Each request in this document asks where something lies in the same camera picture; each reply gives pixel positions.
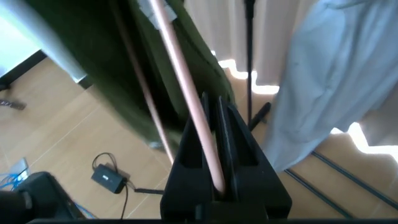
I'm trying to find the green garment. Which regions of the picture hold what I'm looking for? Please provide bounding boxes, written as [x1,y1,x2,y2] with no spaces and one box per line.
[24,0,236,151]

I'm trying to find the pale grey shorts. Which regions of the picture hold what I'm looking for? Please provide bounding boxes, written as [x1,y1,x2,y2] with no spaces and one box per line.
[262,0,398,174]

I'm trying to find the black clothes rack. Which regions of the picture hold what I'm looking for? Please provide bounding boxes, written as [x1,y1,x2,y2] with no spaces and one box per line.
[243,0,398,219]

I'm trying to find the black cable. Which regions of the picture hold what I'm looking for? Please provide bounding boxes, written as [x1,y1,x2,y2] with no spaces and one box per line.
[91,152,165,220]

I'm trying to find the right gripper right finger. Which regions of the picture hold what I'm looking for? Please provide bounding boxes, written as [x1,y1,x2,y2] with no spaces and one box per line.
[216,96,293,219]

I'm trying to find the blue cable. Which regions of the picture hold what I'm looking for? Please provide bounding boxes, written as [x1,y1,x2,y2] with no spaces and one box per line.
[0,172,30,191]

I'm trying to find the pink clothes hanger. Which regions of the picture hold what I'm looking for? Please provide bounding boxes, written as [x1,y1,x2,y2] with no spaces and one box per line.
[110,0,226,194]

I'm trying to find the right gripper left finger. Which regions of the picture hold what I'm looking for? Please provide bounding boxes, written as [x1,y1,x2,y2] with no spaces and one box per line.
[160,92,219,219]

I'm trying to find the black power adapter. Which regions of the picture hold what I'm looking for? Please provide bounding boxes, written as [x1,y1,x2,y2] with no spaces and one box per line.
[90,163,127,195]

